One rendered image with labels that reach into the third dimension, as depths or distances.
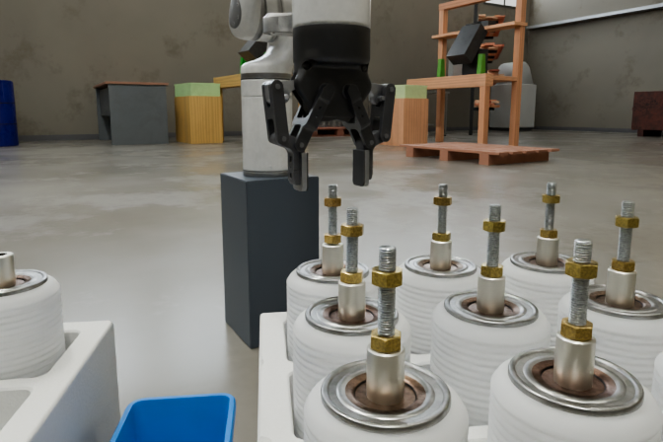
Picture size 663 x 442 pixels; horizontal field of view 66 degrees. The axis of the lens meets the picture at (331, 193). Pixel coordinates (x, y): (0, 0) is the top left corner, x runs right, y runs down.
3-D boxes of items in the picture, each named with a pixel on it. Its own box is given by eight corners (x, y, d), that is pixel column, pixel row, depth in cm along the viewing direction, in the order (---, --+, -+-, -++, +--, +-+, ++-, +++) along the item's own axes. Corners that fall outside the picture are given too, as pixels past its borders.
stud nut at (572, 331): (591, 344, 30) (592, 331, 30) (559, 338, 31) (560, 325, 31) (592, 331, 32) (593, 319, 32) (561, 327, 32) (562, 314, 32)
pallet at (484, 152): (561, 161, 434) (562, 148, 432) (493, 167, 393) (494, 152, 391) (459, 152, 536) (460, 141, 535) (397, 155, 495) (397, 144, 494)
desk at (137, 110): (149, 138, 808) (146, 87, 795) (171, 143, 681) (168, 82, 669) (97, 139, 770) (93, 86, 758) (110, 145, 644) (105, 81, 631)
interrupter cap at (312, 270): (300, 263, 57) (300, 257, 57) (368, 264, 57) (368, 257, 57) (292, 286, 50) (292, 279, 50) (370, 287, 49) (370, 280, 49)
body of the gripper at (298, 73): (309, 11, 44) (309, 121, 46) (390, 20, 48) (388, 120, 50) (275, 24, 51) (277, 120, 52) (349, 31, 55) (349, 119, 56)
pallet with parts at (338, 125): (346, 133, 988) (346, 115, 983) (371, 135, 918) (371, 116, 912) (290, 135, 929) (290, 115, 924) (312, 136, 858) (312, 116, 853)
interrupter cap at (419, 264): (488, 268, 55) (489, 262, 55) (454, 286, 50) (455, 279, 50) (428, 256, 60) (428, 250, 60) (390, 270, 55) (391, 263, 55)
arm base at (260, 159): (236, 173, 97) (233, 81, 94) (280, 170, 102) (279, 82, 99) (254, 179, 89) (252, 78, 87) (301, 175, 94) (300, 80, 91)
